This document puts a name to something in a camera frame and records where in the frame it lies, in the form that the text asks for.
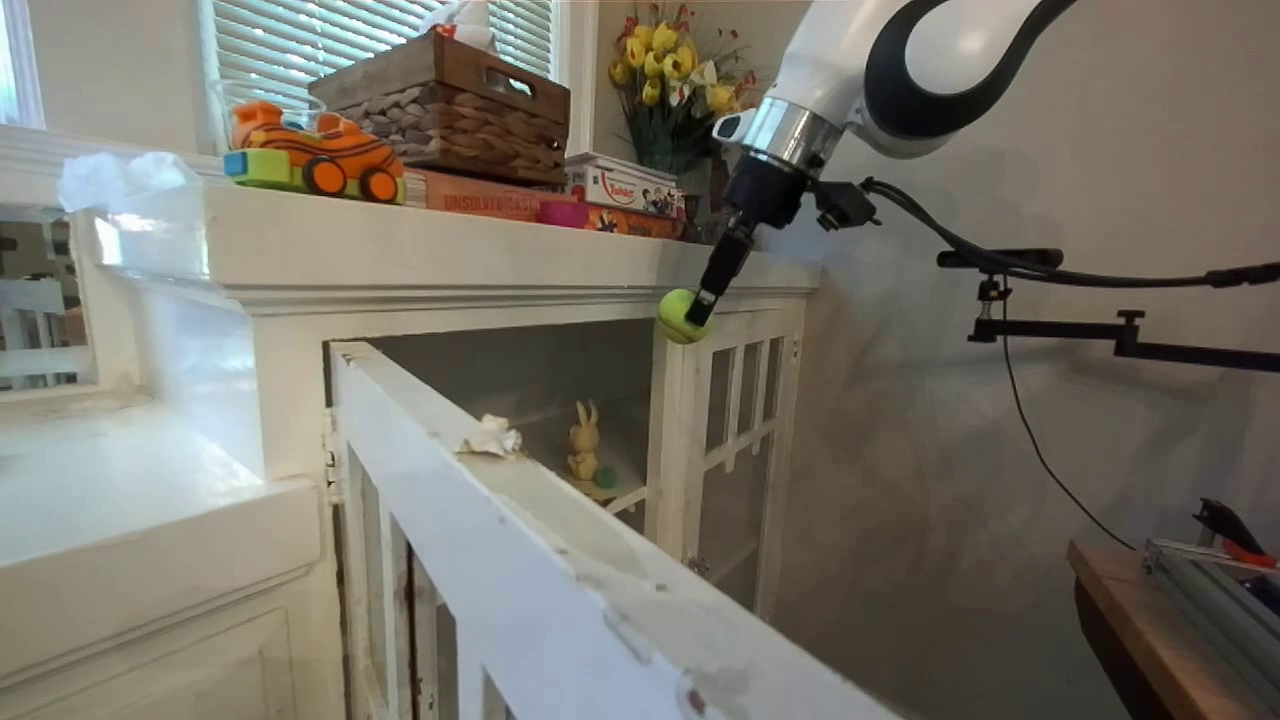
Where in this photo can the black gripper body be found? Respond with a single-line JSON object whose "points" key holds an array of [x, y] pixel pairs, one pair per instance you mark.
{"points": [[766, 190]]}

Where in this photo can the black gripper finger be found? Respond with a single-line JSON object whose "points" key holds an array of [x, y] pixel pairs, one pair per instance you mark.
{"points": [[723, 272]]}

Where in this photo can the yellow-green tennis ball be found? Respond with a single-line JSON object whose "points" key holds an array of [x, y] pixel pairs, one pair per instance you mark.
{"points": [[678, 316]]}

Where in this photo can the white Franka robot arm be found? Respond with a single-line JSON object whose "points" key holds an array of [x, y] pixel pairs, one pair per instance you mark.
{"points": [[907, 61]]}

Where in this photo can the dark flower vase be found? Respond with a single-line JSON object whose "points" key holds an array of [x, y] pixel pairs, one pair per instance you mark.
{"points": [[706, 204]]}

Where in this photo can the orange board game box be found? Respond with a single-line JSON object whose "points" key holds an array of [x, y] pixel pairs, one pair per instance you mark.
{"points": [[640, 221]]}

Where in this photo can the white board game box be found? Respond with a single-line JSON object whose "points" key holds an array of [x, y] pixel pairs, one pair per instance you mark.
{"points": [[627, 187]]}

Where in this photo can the yellow flower bouquet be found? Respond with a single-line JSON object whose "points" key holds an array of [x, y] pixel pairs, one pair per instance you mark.
{"points": [[673, 65]]}

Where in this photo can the white cabinet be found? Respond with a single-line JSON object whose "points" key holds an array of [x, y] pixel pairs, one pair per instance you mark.
{"points": [[135, 574], [505, 261]]}

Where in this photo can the yellow rubber rabbit toy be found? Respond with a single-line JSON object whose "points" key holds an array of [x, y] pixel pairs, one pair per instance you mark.
{"points": [[586, 440]]}

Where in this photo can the white door knob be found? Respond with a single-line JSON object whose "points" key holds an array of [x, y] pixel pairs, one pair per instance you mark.
{"points": [[495, 432]]}

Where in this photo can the brown woven basket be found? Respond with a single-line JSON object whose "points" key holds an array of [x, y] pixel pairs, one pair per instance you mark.
{"points": [[453, 113]]}

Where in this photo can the white cabinet door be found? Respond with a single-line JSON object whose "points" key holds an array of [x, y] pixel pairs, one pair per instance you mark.
{"points": [[534, 574]]}

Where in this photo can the orange toy truck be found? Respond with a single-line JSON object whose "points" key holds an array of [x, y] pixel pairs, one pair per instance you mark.
{"points": [[335, 155]]}

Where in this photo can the white window blinds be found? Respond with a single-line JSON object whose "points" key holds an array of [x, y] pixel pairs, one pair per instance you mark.
{"points": [[323, 40]]}

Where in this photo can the brown wooden table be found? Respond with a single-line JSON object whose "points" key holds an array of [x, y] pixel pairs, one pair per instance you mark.
{"points": [[1146, 627]]}

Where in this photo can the black and red tool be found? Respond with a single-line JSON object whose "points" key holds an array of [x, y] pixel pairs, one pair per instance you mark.
{"points": [[1227, 524]]}

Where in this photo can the flat grey device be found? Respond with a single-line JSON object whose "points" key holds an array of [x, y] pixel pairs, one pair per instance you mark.
{"points": [[1227, 595]]}

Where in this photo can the white lower cabinet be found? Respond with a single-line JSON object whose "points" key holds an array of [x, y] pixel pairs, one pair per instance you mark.
{"points": [[135, 574]]}

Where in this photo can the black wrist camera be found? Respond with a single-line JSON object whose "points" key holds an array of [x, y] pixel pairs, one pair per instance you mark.
{"points": [[846, 204]]}

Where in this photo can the black stereo camera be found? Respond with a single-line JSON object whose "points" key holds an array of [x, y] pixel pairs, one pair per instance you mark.
{"points": [[1015, 259]]}

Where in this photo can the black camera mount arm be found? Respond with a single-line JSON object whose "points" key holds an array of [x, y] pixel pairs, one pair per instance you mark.
{"points": [[1135, 340]]}

